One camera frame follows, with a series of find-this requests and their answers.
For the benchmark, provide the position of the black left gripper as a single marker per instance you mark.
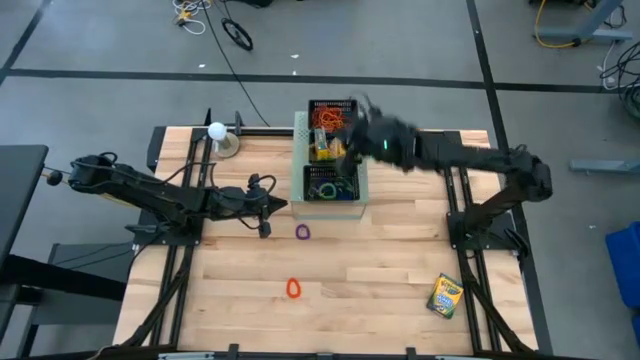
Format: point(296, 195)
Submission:
point(240, 202)

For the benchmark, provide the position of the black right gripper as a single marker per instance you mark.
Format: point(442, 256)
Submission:
point(380, 142)

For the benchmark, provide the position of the black slotted plastic basket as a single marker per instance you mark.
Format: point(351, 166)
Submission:
point(312, 156)
point(311, 102)
point(307, 182)

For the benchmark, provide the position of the red rubber band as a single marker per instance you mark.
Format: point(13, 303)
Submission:
point(320, 111)
point(346, 120)
point(345, 112)
point(316, 119)
point(320, 125)
point(334, 109)

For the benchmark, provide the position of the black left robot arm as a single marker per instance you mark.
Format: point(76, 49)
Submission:
point(150, 192)

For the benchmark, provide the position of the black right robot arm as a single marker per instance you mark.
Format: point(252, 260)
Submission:
point(475, 155)

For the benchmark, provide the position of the grey metal desk base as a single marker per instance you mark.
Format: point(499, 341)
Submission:
point(95, 252)

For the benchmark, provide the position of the grey desk leg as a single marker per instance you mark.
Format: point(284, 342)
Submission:
point(600, 35)

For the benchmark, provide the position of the green perforated metal shelf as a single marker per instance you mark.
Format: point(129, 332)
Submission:
point(330, 209)

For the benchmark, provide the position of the white bulb table lamp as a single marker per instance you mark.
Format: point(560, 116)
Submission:
point(217, 131)

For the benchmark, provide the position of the black round knob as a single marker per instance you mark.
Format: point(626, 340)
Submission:
point(54, 178)

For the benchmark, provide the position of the grey floor bar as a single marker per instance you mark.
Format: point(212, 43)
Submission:
point(600, 166)

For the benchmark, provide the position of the blue plastic bin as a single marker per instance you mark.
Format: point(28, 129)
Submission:
point(627, 265)

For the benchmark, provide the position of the black aluminium table frame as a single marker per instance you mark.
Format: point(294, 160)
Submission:
point(452, 136)

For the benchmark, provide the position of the silver metal bracket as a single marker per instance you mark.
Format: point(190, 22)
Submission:
point(185, 356)

